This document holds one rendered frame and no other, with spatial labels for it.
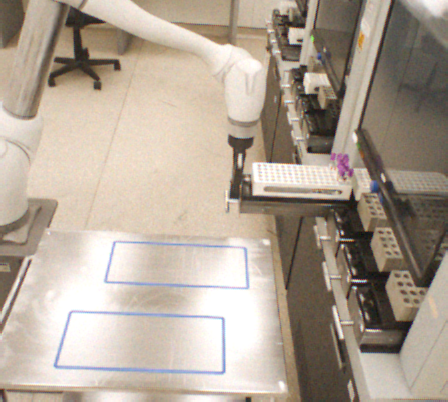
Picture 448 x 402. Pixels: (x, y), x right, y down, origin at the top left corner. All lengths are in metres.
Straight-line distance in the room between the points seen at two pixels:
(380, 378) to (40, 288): 0.80
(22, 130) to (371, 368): 1.14
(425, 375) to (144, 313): 0.61
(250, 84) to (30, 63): 0.60
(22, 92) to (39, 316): 0.65
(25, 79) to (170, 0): 3.54
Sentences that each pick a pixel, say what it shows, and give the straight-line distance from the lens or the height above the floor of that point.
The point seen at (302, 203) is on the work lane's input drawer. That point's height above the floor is 0.80.
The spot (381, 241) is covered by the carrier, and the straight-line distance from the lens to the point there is 1.36.
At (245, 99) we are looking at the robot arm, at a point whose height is 1.13.
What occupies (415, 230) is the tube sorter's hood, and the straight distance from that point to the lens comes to 1.17.
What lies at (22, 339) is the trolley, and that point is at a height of 0.82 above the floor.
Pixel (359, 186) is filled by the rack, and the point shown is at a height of 0.86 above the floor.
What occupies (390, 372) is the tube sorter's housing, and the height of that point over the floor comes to 0.73.
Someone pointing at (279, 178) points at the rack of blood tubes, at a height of 0.86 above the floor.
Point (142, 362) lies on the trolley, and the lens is 1.10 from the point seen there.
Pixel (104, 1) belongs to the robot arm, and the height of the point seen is 1.37.
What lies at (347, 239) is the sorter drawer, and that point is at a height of 0.81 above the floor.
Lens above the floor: 1.74
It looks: 36 degrees down
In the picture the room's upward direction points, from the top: 5 degrees clockwise
